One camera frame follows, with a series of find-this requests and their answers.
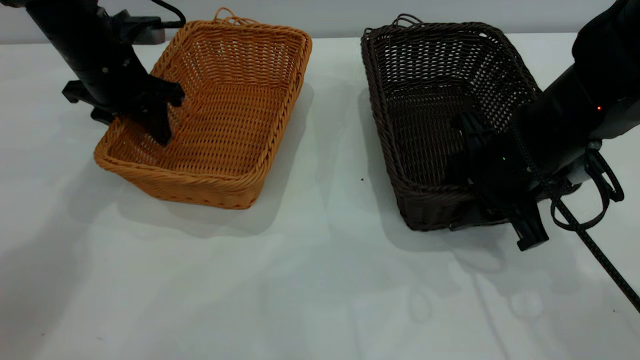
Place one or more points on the light brown wicker basket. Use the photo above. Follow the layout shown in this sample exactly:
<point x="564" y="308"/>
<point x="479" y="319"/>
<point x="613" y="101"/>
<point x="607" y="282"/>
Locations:
<point x="225" y="130"/>

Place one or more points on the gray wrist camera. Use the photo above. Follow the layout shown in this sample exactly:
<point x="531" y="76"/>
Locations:
<point x="580" y="172"/>
<point x="145" y="31"/>

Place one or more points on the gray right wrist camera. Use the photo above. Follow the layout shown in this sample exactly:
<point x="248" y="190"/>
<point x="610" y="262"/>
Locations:
<point x="580" y="172"/>

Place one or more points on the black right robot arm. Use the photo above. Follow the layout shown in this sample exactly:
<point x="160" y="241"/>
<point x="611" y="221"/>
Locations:
<point x="590" y="85"/>

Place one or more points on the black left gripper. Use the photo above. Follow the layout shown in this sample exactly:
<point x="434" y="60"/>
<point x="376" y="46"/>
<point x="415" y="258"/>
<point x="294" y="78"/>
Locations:
<point x="117" y="87"/>

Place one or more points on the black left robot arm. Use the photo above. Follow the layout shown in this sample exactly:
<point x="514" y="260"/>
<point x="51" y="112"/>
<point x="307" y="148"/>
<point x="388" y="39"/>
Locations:
<point x="75" y="35"/>

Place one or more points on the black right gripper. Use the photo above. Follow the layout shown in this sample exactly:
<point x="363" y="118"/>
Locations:
<point x="500" y="175"/>

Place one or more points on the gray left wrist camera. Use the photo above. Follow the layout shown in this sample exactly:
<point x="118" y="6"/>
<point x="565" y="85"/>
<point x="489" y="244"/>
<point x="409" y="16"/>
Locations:
<point x="145" y="31"/>

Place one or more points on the dark brown wicker basket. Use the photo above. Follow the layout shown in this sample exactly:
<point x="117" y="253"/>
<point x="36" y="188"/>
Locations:
<point x="425" y="115"/>

